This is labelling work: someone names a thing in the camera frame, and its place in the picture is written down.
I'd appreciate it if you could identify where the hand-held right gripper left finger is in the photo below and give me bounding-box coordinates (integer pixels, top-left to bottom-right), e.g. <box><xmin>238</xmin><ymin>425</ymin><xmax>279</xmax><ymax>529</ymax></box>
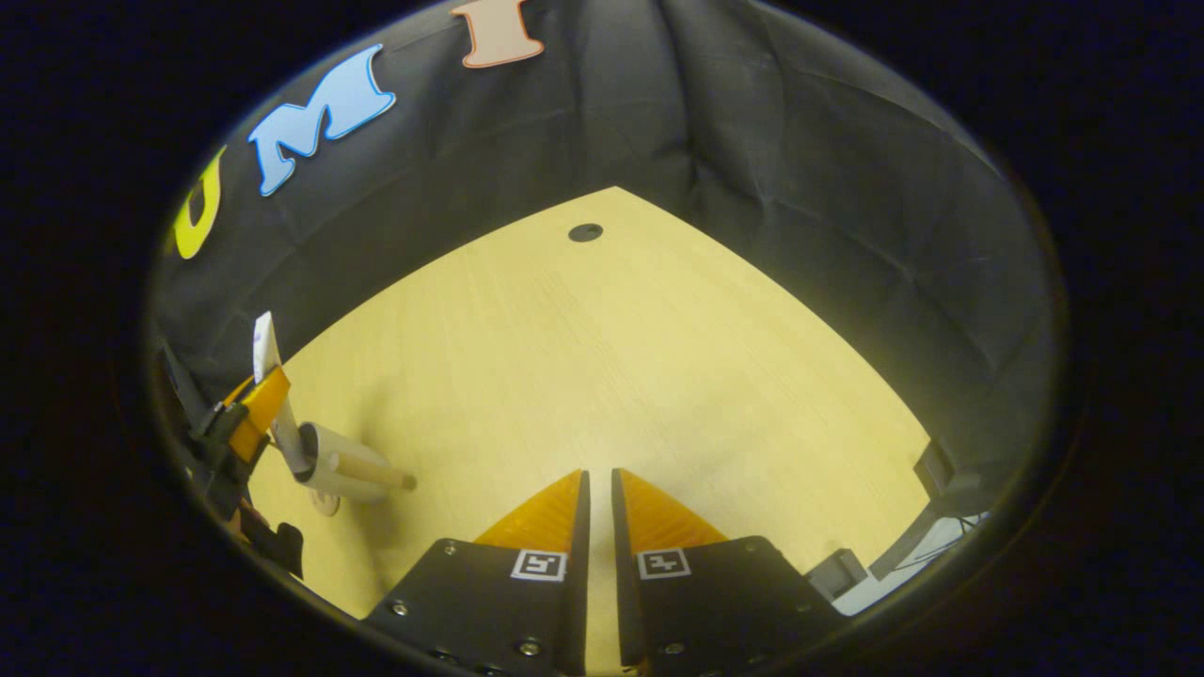
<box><xmin>361</xmin><ymin>469</ymin><xmax>593</xmax><ymax>677</ymax></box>

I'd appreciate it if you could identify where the white toothpaste tube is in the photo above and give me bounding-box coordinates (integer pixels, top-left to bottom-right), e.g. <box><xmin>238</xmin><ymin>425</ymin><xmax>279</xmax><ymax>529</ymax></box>
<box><xmin>252</xmin><ymin>312</ymin><xmax>311</xmax><ymax>476</ymax></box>

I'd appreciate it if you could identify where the small black block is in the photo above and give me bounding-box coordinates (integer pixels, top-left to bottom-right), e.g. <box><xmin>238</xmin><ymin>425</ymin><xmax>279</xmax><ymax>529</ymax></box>
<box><xmin>806</xmin><ymin>548</ymin><xmax>868</xmax><ymax>603</ymax></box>

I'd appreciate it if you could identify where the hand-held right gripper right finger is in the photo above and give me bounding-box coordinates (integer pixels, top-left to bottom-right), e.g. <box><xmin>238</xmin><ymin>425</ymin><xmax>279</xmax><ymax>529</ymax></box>
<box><xmin>610</xmin><ymin>466</ymin><xmax>845</xmax><ymax>676</ymax></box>

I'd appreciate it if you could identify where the black angled frame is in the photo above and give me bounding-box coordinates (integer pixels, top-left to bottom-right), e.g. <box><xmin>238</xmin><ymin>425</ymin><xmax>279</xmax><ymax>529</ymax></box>
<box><xmin>867</xmin><ymin>438</ymin><xmax>984</xmax><ymax>582</ymax></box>

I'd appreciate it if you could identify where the black backdrop cloth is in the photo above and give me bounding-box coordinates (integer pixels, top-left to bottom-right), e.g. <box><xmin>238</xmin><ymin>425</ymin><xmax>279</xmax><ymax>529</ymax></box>
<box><xmin>150</xmin><ymin>0</ymin><xmax>1059</xmax><ymax>490</ymax></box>

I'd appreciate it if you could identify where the white cup with wooden handle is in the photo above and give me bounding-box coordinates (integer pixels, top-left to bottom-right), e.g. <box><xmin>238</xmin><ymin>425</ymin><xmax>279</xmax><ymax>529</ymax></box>
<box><xmin>298</xmin><ymin>422</ymin><xmax>418</xmax><ymax>503</ymax></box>

